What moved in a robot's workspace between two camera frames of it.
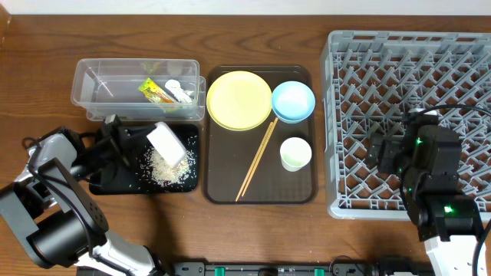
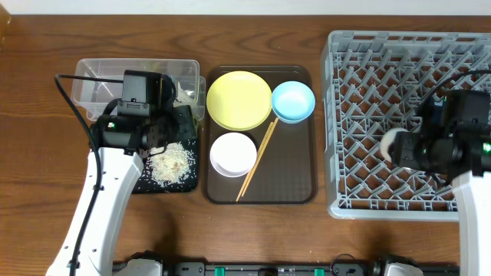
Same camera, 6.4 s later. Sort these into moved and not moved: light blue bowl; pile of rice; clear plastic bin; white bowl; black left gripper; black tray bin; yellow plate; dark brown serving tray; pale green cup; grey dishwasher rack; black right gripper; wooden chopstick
Moved: pale green cup; black left gripper; white bowl; black right gripper
Not moved: wooden chopstick; dark brown serving tray; clear plastic bin; yellow plate; grey dishwasher rack; pile of rice; light blue bowl; black tray bin
